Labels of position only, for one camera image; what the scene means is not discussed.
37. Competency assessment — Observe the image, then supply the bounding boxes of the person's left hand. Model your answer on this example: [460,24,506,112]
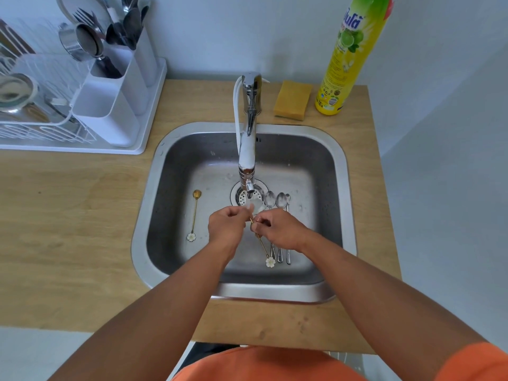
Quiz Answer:
[207,205,255,258]

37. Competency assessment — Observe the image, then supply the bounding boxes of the person's right hand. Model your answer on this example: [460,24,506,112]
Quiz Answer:
[250,208,314,252]

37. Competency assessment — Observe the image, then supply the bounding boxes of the slim white handled spoon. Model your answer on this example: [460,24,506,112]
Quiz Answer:
[285,193,293,266]

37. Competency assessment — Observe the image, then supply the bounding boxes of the silver steel spoon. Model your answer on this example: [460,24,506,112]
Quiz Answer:
[264,190,278,261]
[276,192,287,264]

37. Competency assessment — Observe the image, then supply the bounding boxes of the gold flower handled spoon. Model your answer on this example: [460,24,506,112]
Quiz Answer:
[249,216,277,269]
[186,189,202,243]

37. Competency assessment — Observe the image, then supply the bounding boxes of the chrome faucet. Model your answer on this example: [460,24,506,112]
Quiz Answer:
[238,71,262,199]

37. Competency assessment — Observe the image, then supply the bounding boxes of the white cutlery holder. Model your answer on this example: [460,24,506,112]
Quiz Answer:
[71,26,159,149]

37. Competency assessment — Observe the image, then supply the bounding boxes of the person's right forearm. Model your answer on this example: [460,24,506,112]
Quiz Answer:
[301,230,487,381]

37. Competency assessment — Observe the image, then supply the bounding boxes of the person's left forearm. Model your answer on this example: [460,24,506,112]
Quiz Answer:
[47,243,239,381]

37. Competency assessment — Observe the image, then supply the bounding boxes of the steel sink drain strainer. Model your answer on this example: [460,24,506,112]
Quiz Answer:
[230,180,270,211]

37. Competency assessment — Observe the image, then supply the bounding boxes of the stainless steel sink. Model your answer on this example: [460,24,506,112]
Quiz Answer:
[131,122,358,305]

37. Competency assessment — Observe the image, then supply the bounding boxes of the dark trousers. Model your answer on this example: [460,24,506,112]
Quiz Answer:
[174,343,241,371]

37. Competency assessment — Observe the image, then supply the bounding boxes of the yellow sponge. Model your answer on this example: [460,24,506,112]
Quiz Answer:
[273,80,314,122]

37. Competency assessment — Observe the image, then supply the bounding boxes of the orange shirt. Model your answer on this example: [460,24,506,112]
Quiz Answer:
[171,341,508,381]

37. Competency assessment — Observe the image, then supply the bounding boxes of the white plastic drain tray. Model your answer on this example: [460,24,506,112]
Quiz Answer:
[0,55,168,156]

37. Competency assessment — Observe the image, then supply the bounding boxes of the yellow dish soap bottle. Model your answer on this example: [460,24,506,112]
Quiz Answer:
[314,0,394,116]

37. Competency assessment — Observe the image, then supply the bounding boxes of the steel utensil with white grip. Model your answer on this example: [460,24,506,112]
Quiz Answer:
[46,97,74,120]

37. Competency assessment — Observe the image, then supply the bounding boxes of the dark utensil head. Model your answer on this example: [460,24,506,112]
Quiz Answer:
[105,22,126,46]

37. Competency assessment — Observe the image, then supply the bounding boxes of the brown wooden panel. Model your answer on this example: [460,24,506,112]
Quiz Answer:
[0,17,37,56]

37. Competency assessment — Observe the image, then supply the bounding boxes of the white faucet hose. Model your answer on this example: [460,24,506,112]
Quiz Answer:
[232,75,246,155]

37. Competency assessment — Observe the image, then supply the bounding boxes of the steel cup with black handle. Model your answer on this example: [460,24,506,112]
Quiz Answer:
[58,22,123,80]

